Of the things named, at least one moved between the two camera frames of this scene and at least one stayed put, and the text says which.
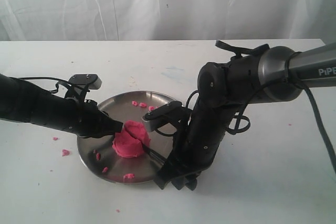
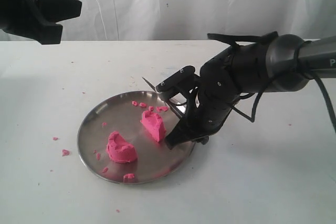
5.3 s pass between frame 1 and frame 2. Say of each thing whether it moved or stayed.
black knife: moved
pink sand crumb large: stayed
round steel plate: stayed
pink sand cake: moved
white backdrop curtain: stayed
